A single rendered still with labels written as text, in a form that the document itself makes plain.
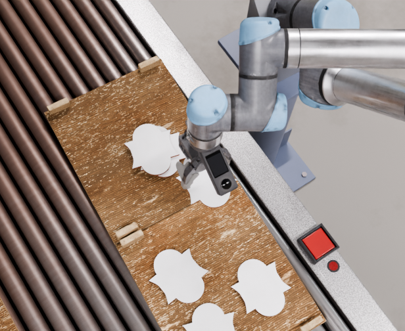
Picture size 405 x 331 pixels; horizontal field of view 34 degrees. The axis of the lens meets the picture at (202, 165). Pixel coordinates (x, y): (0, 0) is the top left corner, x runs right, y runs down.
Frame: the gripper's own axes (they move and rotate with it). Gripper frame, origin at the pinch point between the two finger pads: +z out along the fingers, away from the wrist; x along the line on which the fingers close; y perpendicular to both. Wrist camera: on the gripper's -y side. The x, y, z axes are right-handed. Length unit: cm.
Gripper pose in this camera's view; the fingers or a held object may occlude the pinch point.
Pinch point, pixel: (206, 178)
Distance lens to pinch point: 158.2
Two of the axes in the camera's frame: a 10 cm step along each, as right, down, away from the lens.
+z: -0.3, 4.0, 9.2
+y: -5.0, -8.0, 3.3
